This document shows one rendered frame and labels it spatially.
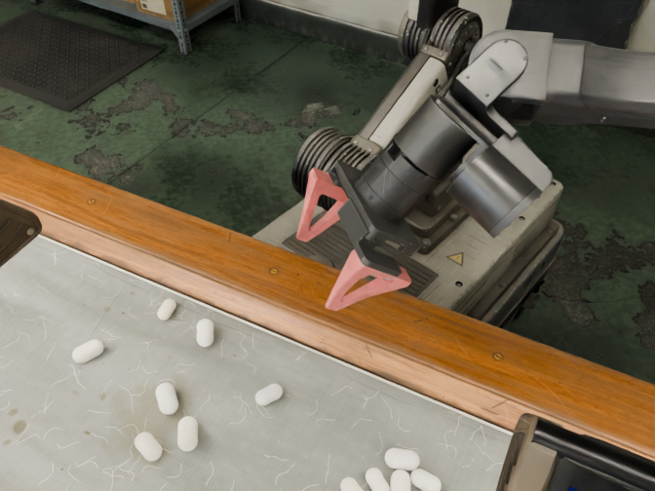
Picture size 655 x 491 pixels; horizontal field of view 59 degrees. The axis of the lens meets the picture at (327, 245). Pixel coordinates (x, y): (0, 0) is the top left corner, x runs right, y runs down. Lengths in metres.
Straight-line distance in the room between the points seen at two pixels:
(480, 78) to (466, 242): 0.77
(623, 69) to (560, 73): 0.05
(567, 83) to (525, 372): 0.34
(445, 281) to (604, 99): 0.70
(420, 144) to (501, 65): 0.09
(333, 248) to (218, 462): 0.64
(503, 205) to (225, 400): 0.39
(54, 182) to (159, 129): 1.48
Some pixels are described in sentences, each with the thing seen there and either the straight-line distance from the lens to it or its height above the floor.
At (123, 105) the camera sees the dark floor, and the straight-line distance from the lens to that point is 2.64.
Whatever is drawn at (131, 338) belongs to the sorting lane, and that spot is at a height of 0.74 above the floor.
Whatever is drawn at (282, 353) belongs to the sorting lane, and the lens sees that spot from 0.73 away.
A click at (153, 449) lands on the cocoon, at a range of 0.67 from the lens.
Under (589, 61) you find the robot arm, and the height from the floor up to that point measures 1.11.
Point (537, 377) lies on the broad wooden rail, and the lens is 0.72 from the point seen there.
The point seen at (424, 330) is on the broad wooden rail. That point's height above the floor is 0.76.
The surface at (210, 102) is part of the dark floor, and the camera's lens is 2.57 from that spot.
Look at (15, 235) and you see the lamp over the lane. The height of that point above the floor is 1.06.
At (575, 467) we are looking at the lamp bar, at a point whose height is 1.11.
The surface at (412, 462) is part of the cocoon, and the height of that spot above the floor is 0.76.
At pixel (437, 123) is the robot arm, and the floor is 1.07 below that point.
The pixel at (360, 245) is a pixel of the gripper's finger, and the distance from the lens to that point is 0.50.
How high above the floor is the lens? 1.34
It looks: 46 degrees down
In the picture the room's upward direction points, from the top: straight up
